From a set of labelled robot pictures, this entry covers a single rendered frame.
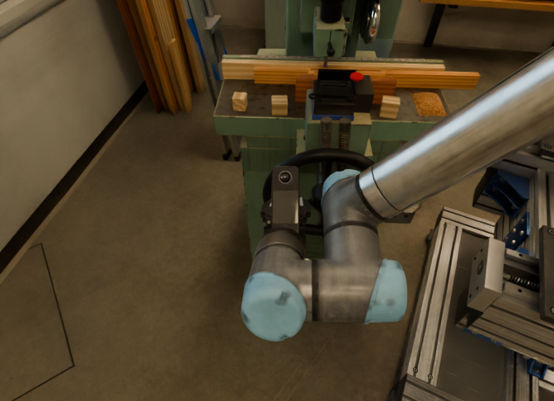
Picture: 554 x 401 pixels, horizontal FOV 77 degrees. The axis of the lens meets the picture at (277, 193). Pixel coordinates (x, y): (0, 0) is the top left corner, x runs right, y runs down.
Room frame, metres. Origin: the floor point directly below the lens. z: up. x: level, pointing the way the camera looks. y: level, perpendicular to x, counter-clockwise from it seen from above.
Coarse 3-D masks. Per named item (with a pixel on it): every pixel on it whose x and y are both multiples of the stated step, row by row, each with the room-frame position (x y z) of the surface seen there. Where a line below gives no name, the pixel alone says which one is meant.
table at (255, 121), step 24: (264, 96) 0.81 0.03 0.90; (288, 96) 0.81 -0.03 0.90; (408, 96) 0.81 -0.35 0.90; (216, 120) 0.72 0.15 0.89; (240, 120) 0.72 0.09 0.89; (264, 120) 0.71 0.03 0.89; (288, 120) 0.71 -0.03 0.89; (384, 120) 0.70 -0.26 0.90; (408, 120) 0.70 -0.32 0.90; (432, 120) 0.70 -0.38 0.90
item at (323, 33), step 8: (320, 8) 0.94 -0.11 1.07; (320, 24) 0.85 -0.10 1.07; (328, 24) 0.85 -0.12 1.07; (336, 24) 0.85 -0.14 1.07; (344, 24) 0.85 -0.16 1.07; (312, 32) 0.95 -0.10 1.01; (320, 32) 0.82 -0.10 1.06; (328, 32) 0.82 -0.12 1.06; (336, 32) 0.82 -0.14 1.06; (344, 32) 0.82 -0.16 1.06; (320, 40) 0.82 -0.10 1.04; (328, 40) 0.82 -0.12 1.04; (336, 40) 0.82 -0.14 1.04; (344, 40) 0.82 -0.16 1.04; (320, 48) 0.82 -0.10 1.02; (336, 48) 0.82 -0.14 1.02; (344, 48) 0.83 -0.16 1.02; (320, 56) 0.82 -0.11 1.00; (328, 56) 0.82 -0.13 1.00; (336, 56) 0.82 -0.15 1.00
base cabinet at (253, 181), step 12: (252, 180) 0.72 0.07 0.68; (264, 180) 0.71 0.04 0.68; (300, 180) 0.71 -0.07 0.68; (312, 180) 0.71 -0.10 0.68; (252, 192) 0.72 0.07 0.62; (300, 192) 0.71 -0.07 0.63; (252, 204) 0.72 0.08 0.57; (252, 216) 0.72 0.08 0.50; (312, 216) 0.70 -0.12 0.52; (252, 228) 0.72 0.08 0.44; (252, 240) 0.72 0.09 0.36; (312, 240) 0.70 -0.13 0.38; (252, 252) 0.72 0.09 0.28; (312, 252) 0.70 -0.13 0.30
